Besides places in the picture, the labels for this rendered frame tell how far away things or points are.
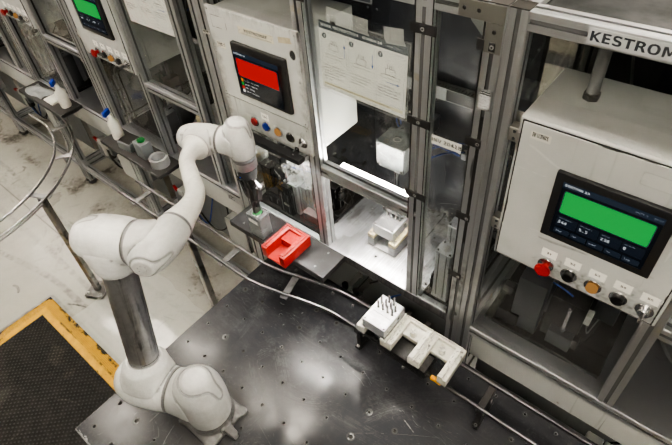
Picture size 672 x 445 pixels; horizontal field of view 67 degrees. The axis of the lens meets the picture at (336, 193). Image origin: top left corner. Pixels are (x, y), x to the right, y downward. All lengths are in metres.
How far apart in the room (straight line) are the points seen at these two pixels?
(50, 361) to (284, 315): 1.57
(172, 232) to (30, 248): 2.65
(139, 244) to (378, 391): 1.02
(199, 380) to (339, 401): 0.51
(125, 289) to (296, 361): 0.75
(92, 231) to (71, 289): 2.10
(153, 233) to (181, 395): 0.58
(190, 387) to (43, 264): 2.27
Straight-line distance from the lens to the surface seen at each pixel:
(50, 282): 3.75
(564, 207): 1.29
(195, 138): 1.87
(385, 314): 1.86
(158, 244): 1.45
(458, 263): 1.66
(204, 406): 1.82
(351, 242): 2.10
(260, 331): 2.17
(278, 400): 2.01
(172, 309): 3.24
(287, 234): 2.11
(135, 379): 1.87
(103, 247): 1.53
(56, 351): 3.36
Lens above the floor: 2.47
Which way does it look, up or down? 42 degrees down
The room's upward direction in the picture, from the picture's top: 5 degrees counter-clockwise
